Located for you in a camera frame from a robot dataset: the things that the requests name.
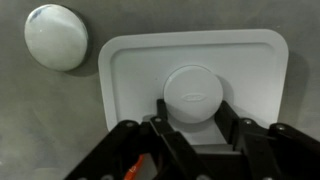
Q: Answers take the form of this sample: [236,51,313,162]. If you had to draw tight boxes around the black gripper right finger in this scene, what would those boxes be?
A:
[214,99,320,180]

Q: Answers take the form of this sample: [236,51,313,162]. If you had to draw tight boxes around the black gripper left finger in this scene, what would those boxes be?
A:
[64,98,214,180]

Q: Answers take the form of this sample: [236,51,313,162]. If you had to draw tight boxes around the white square container lid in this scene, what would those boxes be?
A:
[97,28,290,146]

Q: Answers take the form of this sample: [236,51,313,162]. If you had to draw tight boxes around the round silver tin lid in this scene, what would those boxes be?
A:
[23,3,89,72]

